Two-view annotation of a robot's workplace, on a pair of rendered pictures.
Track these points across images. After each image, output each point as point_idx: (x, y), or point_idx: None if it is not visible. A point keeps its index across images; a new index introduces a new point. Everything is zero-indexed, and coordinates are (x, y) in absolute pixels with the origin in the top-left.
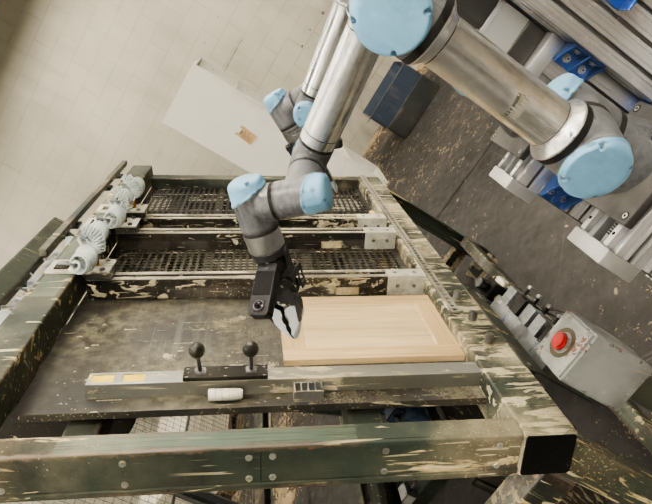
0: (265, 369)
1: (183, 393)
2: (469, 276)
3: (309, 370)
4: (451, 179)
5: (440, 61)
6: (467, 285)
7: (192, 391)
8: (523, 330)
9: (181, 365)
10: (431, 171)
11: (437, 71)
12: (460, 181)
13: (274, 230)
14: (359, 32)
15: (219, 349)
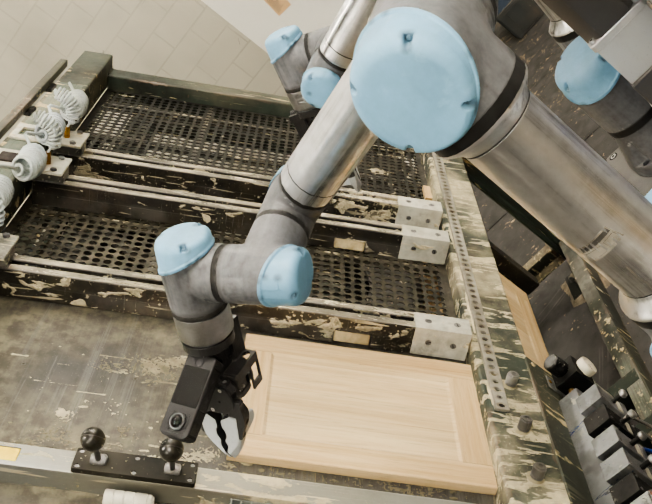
0: (193, 471)
1: (69, 487)
2: (564, 292)
3: (258, 482)
4: (572, 127)
5: (486, 163)
6: (558, 305)
7: (83, 486)
8: (596, 462)
9: (78, 433)
10: (546, 104)
11: (482, 171)
12: (585, 134)
13: (217, 314)
14: (360, 108)
15: (139, 413)
